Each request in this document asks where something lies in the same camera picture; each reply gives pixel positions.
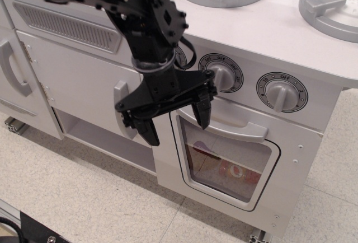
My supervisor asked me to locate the orange labelled toy can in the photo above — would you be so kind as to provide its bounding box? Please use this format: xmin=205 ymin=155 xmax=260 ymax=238
xmin=219 ymin=160 xmax=261 ymax=184

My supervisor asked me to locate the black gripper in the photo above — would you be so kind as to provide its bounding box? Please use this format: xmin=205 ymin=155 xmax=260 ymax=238
xmin=115 ymin=66 xmax=218 ymax=146

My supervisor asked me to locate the white cabinet door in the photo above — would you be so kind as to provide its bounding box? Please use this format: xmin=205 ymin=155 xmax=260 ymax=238
xmin=17 ymin=31 xmax=141 ymax=136

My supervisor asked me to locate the grey right stove knob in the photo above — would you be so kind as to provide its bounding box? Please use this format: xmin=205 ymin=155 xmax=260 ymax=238
xmin=256 ymin=72 xmax=308 ymax=113

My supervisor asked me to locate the black braided cable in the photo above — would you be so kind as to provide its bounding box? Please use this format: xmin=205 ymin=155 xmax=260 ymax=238
xmin=0 ymin=216 xmax=29 ymax=241

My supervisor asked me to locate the aluminium frame rail right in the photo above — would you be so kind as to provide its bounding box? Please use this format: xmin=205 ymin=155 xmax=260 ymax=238
xmin=249 ymin=228 xmax=273 ymax=243

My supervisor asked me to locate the white toy kitchen unit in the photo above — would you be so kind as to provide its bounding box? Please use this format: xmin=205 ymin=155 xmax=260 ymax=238
xmin=1 ymin=0 xmax=357 ymax=237

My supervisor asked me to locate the grey oven door handle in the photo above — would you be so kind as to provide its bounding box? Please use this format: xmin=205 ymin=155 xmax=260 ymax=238
xmin=177 ymin=105 xmax=269 ymax=143

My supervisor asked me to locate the grey vent grille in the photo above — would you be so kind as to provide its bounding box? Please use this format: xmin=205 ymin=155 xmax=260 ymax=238
xmin=13 ymin=1 xmax=122 ymax=53

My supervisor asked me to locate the aluminium frame rail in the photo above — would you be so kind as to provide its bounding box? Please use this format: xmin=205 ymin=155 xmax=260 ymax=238
xmin=249 ymin=228 xmax=273 ymax=243
xmin=4 ymin=117 xmax=29 ymax=135

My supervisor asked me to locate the grey right stove burner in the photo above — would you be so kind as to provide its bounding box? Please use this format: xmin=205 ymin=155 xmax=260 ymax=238
xmin=299 ymin=0 xmax=357 ymax=43

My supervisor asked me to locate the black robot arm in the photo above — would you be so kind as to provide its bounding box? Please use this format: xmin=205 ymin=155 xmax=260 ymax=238
xmin=45 ymin=0 xmax=217 ymax=146

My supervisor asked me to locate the grey left cupboard handle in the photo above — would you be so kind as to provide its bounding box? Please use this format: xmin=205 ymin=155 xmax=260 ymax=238
xmin=0 ymin=39 xmax=33 ymax=97

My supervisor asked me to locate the grey middle oven knob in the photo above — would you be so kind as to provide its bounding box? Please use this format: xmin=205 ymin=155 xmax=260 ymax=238
xmin=199 ymin=53 xmax=244 ymax=93

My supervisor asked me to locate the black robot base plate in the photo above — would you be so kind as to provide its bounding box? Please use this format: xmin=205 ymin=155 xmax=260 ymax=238
xmin=20 ymin=212 xmax=69 ymax=243

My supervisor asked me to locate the brown toy bread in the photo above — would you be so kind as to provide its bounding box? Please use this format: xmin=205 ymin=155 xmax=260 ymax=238
xmin=185 ymin=141 xmax=221 ymax=178

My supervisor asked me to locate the white left cupboard door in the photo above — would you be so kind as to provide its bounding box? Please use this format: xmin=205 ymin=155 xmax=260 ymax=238
xmin=1 ymin=27 xmax=63 ymax=139

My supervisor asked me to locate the white toy oven door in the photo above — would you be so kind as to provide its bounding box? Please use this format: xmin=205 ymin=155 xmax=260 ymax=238
xmin=153 ymin=99 xmax=323 ymax=237

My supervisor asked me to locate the grey left stove knob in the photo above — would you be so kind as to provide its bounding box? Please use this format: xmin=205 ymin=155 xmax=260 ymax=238
xmin=175 ymin=46 xmax=187 ymax=71

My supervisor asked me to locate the grey stove knob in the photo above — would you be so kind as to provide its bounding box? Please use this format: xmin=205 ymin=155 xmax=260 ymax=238
xmin=175 ymin=46 xmax=187 ymax=71
xmin=256 ymin=72 xmax=308 ymax=113

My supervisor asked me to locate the grey cabinet door handle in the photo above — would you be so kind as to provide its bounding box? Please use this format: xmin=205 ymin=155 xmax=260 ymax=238
xmin=114 ymin=81 xmax=138 ymax=140

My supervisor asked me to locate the aluminium frame rail left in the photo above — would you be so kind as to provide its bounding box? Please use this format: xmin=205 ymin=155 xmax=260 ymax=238
xmin=4 ymin=117 xmax=29 ymax=135

